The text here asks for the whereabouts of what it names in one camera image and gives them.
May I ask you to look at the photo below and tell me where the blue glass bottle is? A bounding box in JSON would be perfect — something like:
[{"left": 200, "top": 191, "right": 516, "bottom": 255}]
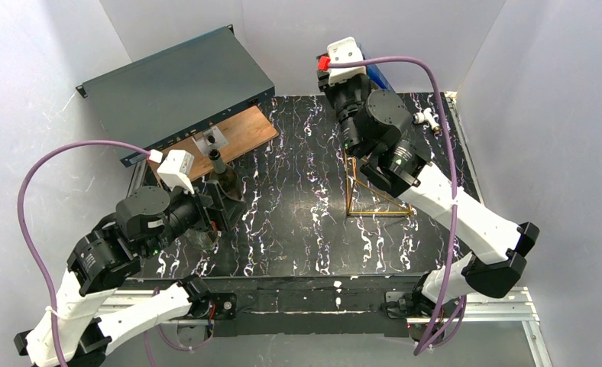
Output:
[{"left": 365, "top": 63, "right": 395, "bottom": 92}]

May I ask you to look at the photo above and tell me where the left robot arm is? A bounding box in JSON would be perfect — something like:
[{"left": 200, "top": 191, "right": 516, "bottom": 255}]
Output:
[{"left": 14, "top": 180, "right": 246, "bottom": 366}]

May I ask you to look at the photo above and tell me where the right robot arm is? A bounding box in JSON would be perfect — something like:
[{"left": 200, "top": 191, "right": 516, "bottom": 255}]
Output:
[{"left": 317, "top": 71, "right": 539, "bottom": 315}]

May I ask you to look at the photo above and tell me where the clear round glass bottle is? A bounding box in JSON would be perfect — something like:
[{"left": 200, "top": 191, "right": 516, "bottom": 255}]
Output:
[{"left": 183, "top": 229, "right": 221, "bottom": 252}]

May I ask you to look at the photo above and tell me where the grey rack server box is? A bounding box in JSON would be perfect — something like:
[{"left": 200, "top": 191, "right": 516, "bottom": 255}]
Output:
[{"left": 76, "top": 26, "right": 275, "bottom": 151}]

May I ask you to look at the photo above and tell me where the wooden board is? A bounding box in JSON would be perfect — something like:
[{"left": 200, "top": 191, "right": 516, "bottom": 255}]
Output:
[{"left": 162, "top": 106, "right": 279, "bottom": 180}]

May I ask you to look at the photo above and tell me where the white pipe fitting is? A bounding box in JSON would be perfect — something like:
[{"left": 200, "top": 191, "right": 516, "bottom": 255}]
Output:
[{"left": 413, "top": 108, "right": 442, "bottom": 135}]

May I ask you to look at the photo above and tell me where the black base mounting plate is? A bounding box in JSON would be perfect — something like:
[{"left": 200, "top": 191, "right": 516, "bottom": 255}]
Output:
[{"left": 138, "top": 275, "right": 464, "bottom": 339}]

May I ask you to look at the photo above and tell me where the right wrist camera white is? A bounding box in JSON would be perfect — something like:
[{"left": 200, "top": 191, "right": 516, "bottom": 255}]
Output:
[{"left": 318, "top": 37, "right": 367, "bottom": 86}]

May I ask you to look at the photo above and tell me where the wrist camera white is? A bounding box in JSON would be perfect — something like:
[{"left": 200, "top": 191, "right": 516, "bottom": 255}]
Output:
[
  {"left": 157, "top": 149, "right": 194, "bottom": 193},
  {"left": 318, "top": 37, "right": 367, "bottom": 86}
]

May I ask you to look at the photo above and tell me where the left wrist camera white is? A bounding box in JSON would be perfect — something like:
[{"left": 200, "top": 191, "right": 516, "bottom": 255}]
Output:
[{"left": 157, "top": 149, "right": 194, "bottom": 193}]

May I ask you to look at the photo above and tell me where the metal bracket with knob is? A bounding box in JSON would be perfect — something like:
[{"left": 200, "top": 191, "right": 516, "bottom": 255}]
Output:
[{"left": 193, "top": 126, "right": 228, "bottom": 157}]

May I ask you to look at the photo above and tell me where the gold wire wine rack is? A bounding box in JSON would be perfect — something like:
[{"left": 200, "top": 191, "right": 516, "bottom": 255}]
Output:
[{"left": 343, "top": 154, "right": 413, "bottom": 218}]

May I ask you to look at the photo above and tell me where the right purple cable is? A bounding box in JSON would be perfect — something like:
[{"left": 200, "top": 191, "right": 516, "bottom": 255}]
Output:
[{"left": 329, "top": 55, "right": 468, "bottom": 357}]

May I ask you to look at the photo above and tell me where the purple cable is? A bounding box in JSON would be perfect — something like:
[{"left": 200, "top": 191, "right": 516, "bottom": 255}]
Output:
[
  {"left": 17, "top": 140, "right": 216, "bottom": 367},
  {"left": 329, "top": 55, "right": 468, "bottom": 357}
]

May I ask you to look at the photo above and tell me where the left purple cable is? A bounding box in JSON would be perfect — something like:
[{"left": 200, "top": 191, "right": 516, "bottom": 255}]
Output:
[{"left": 17, "top": 140, "right": 216, "bottom": 367}]

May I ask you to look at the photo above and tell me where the aluminium frame rail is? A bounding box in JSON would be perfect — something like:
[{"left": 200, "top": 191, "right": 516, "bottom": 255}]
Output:
[{"left": 96, "top": 287, "right": 552, "bottom": 366}]

